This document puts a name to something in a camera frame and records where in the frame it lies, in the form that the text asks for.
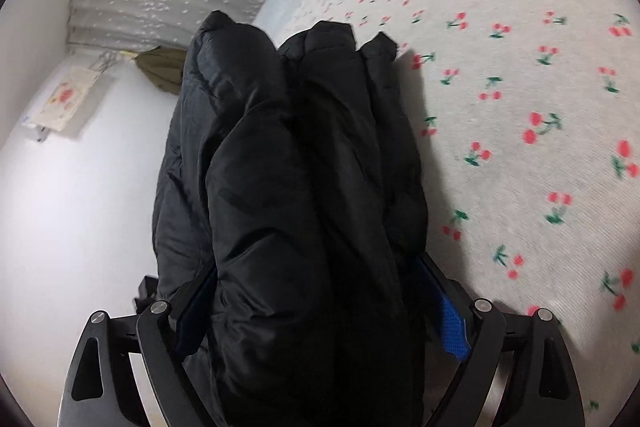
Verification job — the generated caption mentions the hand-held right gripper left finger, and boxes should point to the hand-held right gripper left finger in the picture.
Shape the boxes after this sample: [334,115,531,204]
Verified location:
[58,264,221,427]

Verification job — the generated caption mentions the black quilted puffer jacket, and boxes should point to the black quilted puffer jacket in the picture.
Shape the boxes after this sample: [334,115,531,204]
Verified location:
[150,10,443,427]

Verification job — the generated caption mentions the olive green hanging jacket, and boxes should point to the olive green hanging jacket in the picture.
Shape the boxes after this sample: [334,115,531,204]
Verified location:
[134,46,189,96]

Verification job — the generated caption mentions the cherry print bed sheet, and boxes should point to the cherry print bed sheet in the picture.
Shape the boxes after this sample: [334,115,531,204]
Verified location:
[280,0,640,427]

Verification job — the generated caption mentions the floral wall hanging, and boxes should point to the floral wall hanging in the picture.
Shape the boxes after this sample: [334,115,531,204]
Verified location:
[21,66,117,142]

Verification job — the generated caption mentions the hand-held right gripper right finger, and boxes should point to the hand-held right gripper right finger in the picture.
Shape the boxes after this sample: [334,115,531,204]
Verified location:
[415,252,585,427]

